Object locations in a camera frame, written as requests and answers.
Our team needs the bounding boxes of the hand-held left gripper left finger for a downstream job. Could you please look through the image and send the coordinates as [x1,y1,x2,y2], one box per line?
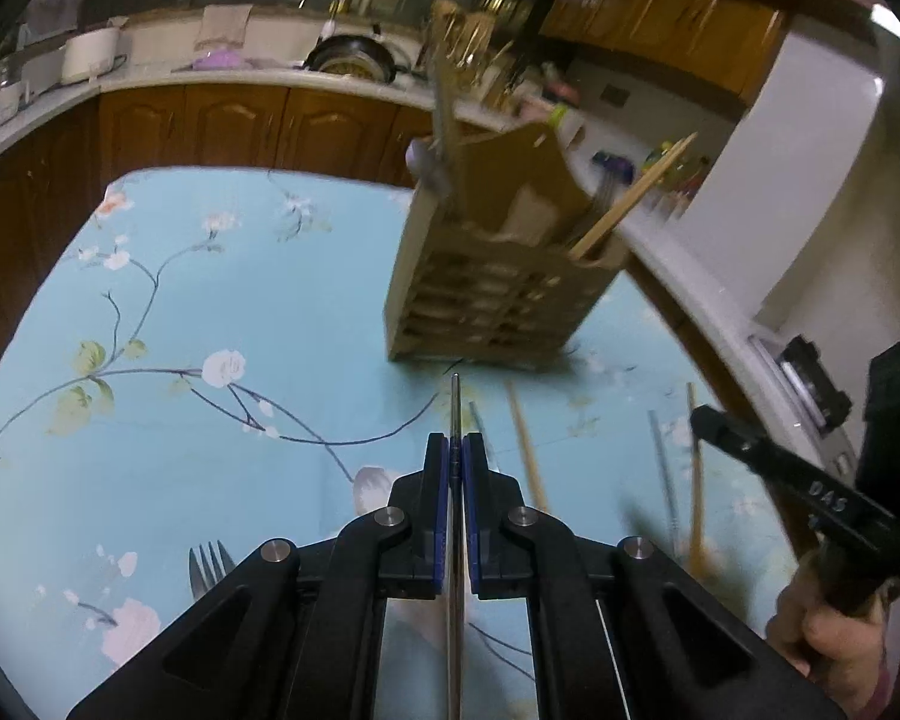
[67,431,451,720]

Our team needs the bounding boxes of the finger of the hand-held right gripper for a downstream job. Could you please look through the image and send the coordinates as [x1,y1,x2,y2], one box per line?
[690,403,900,535]

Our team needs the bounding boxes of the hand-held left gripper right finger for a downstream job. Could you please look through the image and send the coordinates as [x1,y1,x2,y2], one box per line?
[463,431,848,720]

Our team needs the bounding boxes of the light wooden chopstick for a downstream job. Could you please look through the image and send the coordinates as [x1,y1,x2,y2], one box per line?
[684,382,722,578]
[506,381,552,512]

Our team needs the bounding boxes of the metal chopstick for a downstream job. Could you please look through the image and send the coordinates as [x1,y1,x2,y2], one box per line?
[448,373,467,720]
[647,409,682,541]

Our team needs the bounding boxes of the wooden utensil holder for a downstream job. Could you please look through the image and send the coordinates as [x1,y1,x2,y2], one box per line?
[386,122,631,372]

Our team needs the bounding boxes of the dark wooden chopstick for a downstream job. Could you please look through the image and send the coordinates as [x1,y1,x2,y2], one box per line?
[574,178,602,245]
[581,178,614,241]

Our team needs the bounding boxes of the brown wooden chopstick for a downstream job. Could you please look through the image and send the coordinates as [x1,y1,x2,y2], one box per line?
[568,132,700,257]

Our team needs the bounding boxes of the small pointed metal spoon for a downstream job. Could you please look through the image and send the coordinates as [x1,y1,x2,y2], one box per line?
[405,137,452,197]

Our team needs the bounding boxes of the dish rack with utensils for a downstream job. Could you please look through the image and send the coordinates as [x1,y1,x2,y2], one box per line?
[420,0,527,107]

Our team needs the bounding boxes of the person's right hand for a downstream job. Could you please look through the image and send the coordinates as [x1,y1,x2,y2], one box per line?
[766,559,895,717]

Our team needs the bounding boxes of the steel gas stove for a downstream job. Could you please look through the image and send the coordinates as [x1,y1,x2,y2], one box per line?
[750,334,857,466]

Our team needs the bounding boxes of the metal fork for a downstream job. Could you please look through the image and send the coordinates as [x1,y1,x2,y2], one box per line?
[187,540,239,602]

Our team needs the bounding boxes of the blue floral tablecloth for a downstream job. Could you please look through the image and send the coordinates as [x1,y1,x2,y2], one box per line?
[0,169,803,720]

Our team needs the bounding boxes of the black wok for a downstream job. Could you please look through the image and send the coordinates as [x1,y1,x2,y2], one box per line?
[304,34,404,85]

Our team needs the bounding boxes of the hanging dish towel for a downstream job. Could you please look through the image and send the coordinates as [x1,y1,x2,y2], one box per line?
[195,4,254,53]

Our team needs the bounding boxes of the white electric pot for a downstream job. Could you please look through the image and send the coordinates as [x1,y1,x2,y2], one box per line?
[61,26,126,85]

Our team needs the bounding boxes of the small white appliance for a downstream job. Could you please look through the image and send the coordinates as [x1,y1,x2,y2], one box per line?
[0,75,25,130]

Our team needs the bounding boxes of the wooden wall cabinets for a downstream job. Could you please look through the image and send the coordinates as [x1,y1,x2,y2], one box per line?
[538,0,860,100]

